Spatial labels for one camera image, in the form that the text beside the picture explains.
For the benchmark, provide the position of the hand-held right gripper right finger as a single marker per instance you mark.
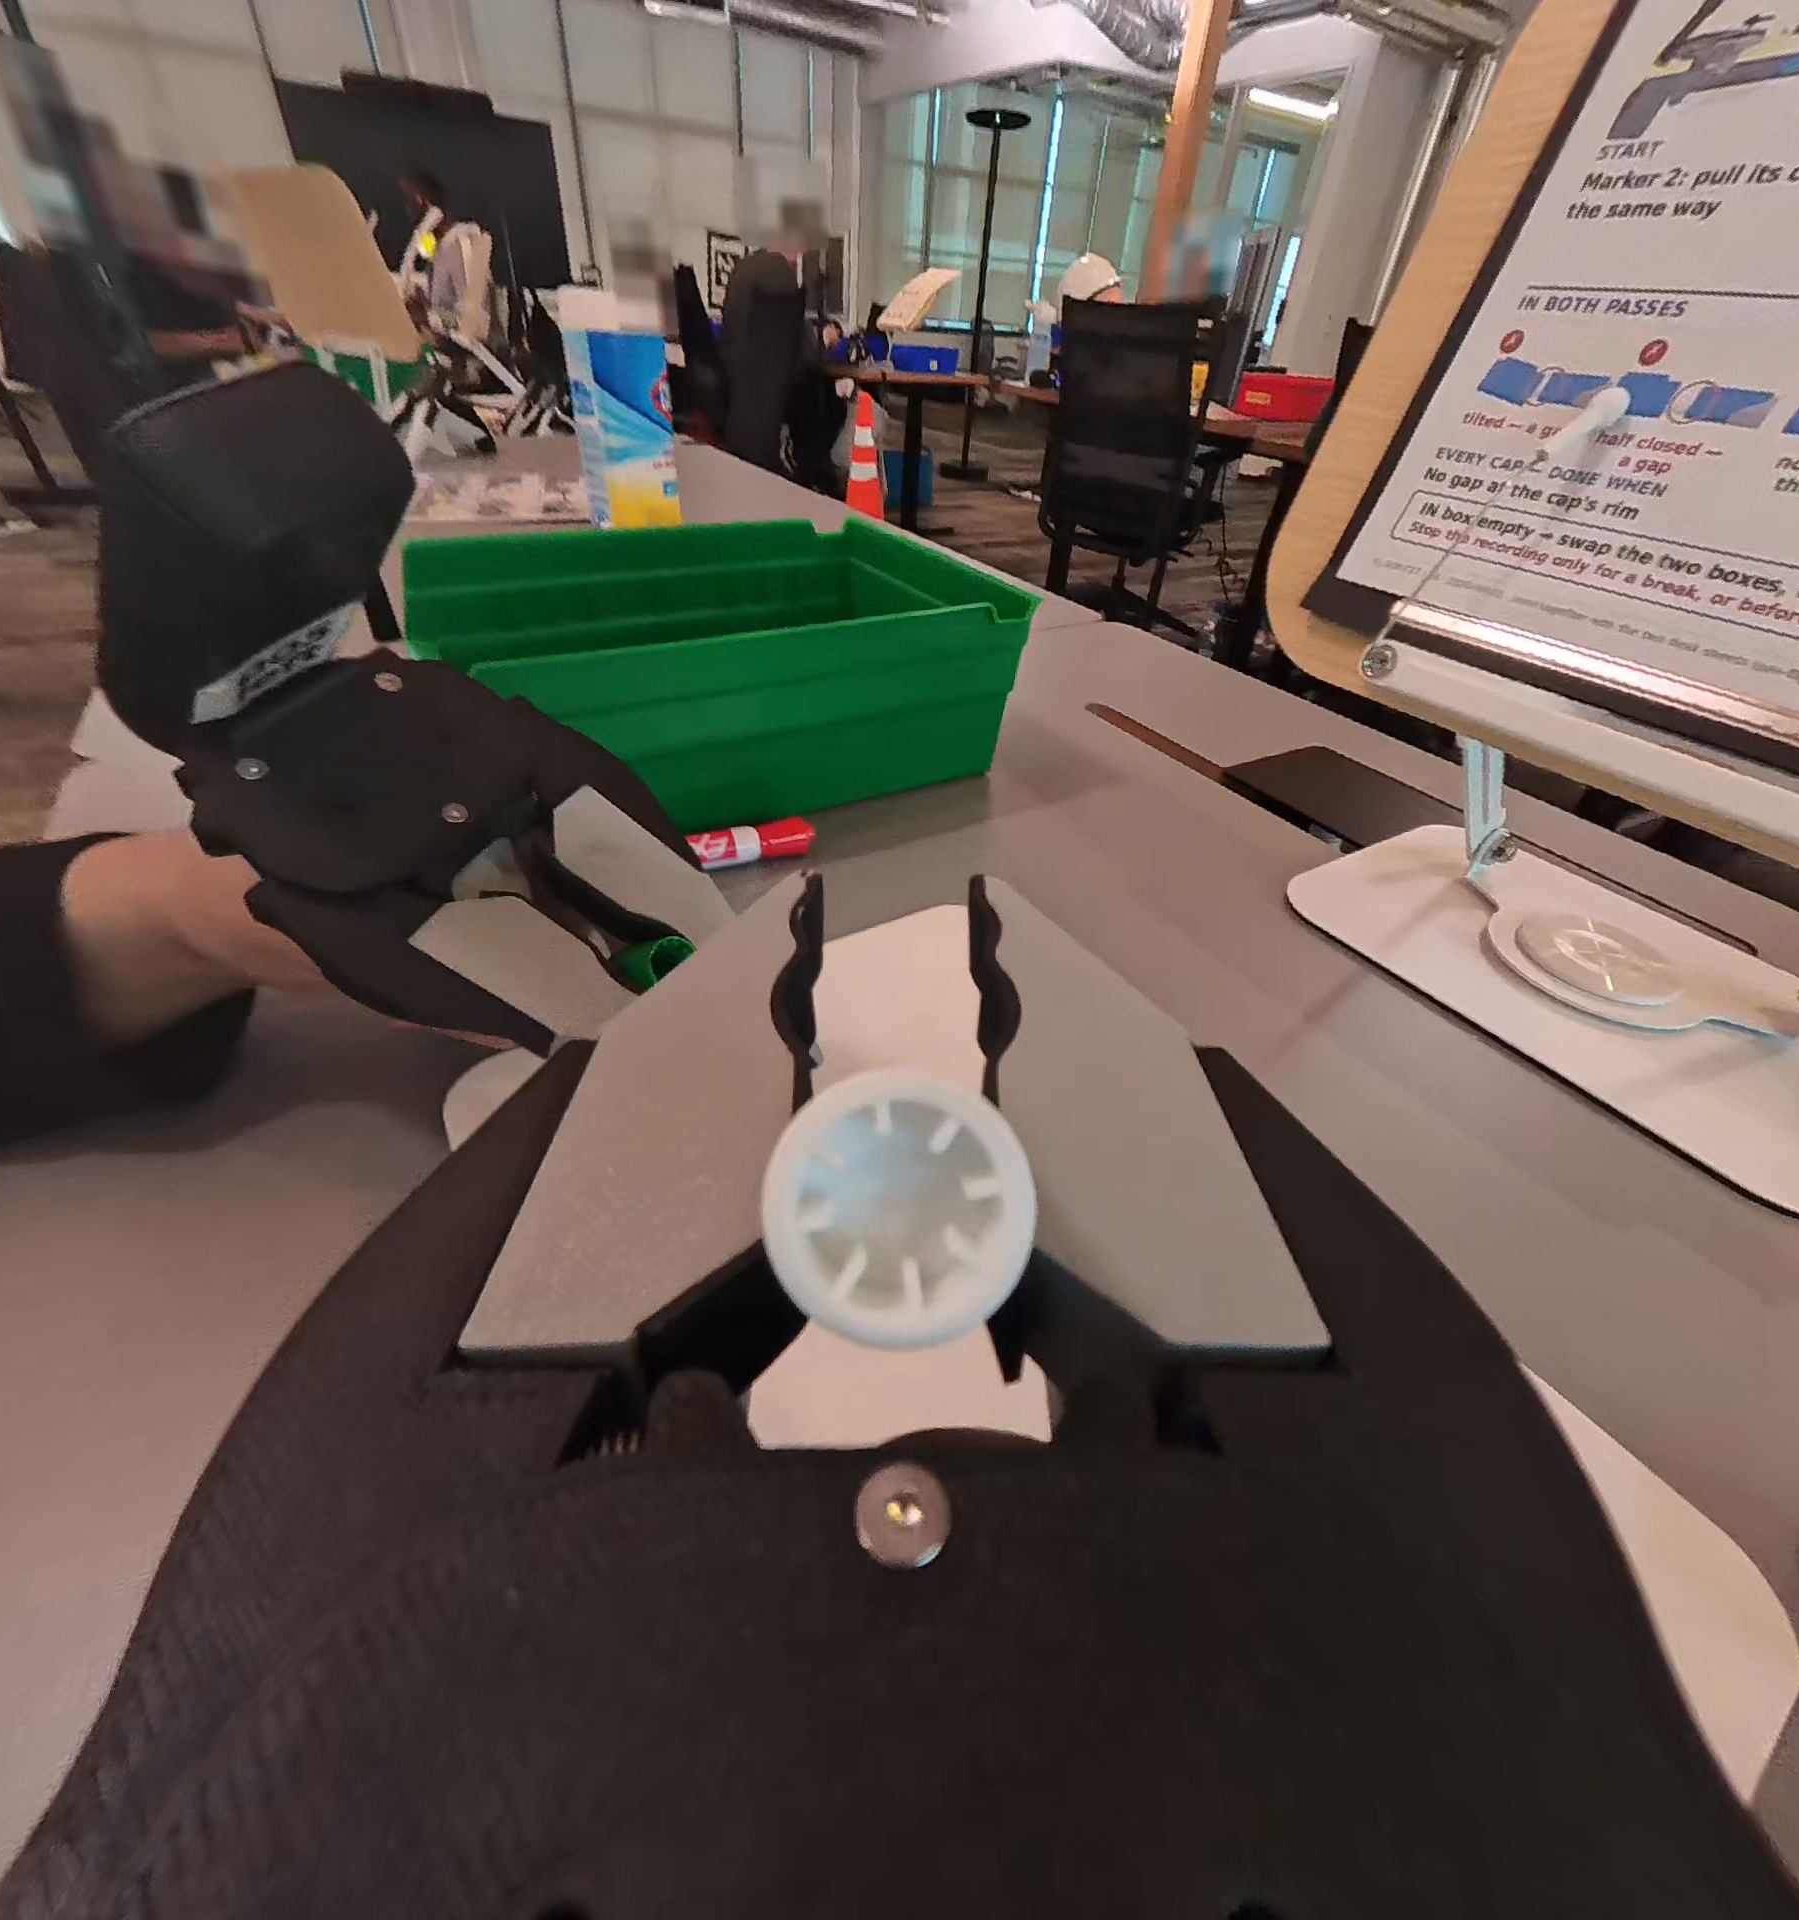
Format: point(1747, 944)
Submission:
point(1154, 1184)

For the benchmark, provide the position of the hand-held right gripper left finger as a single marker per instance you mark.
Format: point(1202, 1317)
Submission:
point(630, 1170)

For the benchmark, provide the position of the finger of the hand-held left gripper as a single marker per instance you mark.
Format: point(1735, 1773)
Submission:
point(644, 878)
point(508, 960)

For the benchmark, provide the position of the red whiteboard marker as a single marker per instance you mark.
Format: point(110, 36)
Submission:
point(772, 841)

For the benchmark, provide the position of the green plastic bin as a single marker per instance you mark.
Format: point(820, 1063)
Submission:
point(780, 720)

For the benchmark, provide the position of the green whiteboard marker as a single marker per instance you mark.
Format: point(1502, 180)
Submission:
point(900, 1201)

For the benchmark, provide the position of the white whiteboard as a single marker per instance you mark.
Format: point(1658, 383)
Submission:
point(1664, 1575)

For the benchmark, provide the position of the person's left hand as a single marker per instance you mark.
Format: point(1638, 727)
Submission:
point(148, 930)

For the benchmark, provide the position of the printed paper sheet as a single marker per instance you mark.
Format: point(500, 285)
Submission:
point(494, 499)

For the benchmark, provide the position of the instruction sheet on stand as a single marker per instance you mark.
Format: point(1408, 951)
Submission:
point(1410, 930)

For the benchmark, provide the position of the wipes canister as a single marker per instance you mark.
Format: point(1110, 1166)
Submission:
point(622, 435)

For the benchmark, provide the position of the orange traffic cone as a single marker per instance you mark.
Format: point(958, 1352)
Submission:
point(866, 473)

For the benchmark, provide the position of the tan wooden board stand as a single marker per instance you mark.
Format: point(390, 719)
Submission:
point(314, 255)

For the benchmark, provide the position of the black office chair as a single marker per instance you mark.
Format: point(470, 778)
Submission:
point(1132, 435)

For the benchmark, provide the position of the black floor lamp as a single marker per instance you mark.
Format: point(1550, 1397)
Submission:
point(990, 241)

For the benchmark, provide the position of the red storage bin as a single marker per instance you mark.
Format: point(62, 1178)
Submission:
point(1286, 394)

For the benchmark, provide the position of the wooden pillar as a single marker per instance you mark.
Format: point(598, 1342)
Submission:
point(1184, 151)

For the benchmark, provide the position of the printed instruction sheet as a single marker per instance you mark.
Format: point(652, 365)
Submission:
point(1709, 375)

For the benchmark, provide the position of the dark wall screen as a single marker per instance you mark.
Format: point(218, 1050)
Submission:
point(508, 180)

